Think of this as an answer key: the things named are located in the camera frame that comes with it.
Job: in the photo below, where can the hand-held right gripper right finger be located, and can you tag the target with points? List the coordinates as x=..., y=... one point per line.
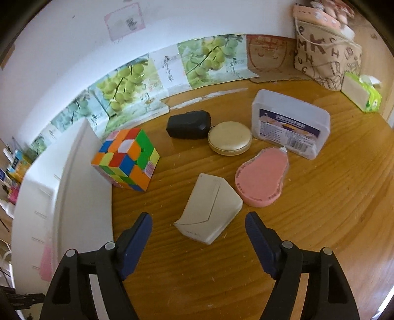
x=260, y=243

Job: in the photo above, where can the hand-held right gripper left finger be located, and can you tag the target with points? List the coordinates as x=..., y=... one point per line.
x=138, y=243

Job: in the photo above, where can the beige wedge-shaped case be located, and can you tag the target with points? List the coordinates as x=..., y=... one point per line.
x=209, y=209

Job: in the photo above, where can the pink pear-shaped case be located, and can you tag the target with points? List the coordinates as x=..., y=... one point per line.
x=261, y=178

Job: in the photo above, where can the white plastic storage box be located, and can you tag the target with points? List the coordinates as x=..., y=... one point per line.
x=77, y=200

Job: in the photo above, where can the multicoloured puzzle cube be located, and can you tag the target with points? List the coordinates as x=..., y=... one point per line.
x=126, y=157

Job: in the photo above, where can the round beige compact case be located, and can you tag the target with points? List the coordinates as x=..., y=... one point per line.
x=229, y=138

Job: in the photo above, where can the translucent plastic box purple label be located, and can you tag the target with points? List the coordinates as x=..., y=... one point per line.
x=289, y=120

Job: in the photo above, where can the black zip case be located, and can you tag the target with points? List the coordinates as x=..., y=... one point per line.
x=187, y=126

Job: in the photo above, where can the black tripod stand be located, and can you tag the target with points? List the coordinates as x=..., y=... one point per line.
x=21, y=299

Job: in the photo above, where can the pink snack packet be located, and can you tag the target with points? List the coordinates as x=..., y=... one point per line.
x=14, y=193

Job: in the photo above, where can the orange juice carton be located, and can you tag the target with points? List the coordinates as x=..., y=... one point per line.
x=19, y=166

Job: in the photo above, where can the green grape print cardboard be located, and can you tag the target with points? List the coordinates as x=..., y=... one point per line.
x=77, y=110
x=212, y=58
x=123, y=86

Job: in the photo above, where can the green tissue pack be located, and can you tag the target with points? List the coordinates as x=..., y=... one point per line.
x=360, y=92

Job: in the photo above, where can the brown cardboard sheet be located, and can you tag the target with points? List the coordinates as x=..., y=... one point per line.
x=274, y=58

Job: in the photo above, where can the beige letter-print tote bag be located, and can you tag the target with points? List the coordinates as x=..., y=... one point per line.
x=326, y=58

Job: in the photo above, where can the pink pouch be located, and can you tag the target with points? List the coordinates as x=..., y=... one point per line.
x=314, y=15

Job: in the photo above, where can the pink plush toy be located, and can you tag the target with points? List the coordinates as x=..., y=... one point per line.
x=334, y=9

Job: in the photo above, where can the pink-bordered wall paper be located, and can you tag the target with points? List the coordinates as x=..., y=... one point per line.
x=124, y=21

